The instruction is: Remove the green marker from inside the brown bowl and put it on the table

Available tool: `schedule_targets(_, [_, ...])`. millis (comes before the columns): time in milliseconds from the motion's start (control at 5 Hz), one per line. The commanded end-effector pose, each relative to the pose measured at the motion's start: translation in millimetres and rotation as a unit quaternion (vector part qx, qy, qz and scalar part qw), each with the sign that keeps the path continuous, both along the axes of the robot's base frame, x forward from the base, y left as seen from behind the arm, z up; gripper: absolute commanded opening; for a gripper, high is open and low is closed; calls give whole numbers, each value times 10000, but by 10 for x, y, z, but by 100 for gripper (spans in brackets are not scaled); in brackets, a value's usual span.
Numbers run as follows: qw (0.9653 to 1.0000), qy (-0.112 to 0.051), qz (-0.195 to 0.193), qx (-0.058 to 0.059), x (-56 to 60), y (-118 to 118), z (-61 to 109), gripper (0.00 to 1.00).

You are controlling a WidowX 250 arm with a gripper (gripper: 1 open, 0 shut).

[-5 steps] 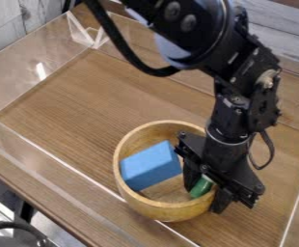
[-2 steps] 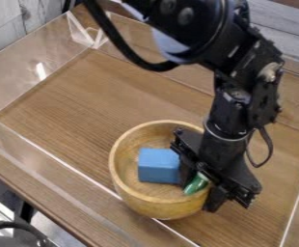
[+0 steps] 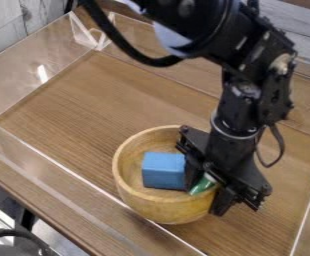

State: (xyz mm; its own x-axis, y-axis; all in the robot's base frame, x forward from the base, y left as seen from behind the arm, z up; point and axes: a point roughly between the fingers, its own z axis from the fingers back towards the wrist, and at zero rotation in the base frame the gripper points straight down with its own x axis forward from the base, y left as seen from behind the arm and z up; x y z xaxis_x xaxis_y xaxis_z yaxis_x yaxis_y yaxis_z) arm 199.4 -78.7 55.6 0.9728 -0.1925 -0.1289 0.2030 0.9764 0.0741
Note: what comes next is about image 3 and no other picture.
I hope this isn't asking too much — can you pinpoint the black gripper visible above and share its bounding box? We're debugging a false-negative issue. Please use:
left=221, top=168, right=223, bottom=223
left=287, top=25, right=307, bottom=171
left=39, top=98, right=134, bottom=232
left=175, top=118, right=273, bottom=216

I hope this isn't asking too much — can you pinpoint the green Expo marker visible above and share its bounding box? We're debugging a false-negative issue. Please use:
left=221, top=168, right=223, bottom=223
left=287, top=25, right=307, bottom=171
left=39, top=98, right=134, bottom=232
left=190, top=174, right=217, bottom=196

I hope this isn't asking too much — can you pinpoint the blue foam block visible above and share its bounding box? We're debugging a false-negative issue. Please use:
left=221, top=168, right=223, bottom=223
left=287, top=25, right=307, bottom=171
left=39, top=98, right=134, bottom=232
left=142, top=152, right=184, bottom=190

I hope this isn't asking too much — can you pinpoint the brown wooden bowl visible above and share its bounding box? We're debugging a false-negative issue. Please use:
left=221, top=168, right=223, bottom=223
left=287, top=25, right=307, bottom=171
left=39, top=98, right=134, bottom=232
left=112, top=125, right=217, bottom=225

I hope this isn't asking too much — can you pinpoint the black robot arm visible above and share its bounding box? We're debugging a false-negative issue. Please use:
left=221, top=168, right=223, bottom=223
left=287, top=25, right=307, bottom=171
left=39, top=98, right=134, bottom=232
left=127, top=0, right=297, bottom=216

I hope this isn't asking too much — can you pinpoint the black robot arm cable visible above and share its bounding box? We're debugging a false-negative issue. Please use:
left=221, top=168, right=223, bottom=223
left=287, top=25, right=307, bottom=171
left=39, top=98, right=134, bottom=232
left=76, top=0, right=184, bottom=68

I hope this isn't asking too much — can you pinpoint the clear acrylic tray wall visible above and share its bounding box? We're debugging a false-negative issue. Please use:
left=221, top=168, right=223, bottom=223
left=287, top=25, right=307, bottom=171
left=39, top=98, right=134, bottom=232
left=0, top=11, right=310, bottom=256

